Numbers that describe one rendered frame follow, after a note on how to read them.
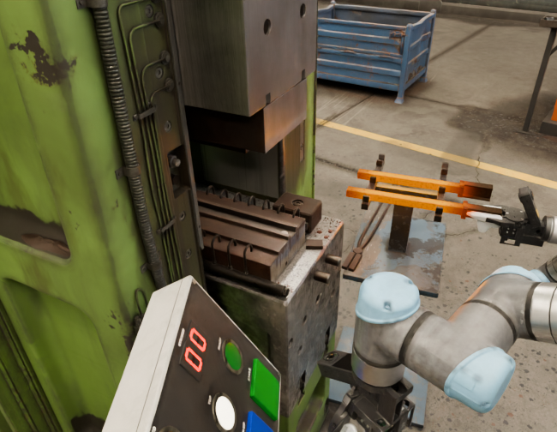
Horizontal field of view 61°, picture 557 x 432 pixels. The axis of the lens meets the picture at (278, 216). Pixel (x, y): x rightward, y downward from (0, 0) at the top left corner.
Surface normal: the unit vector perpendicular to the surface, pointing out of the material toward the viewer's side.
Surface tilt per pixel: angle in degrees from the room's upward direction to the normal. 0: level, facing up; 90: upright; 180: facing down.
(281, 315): 90
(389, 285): 0
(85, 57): 90
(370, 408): 0
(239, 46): 90
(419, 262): 0
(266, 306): 90
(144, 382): 30
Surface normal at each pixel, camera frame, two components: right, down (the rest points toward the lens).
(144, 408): -0.52, -0.72
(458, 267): -0.02, -0.83
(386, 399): -0.80, 0.35
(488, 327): 0.25, -0.62
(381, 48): -0.53, 0.47
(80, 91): 0.89, 0.24
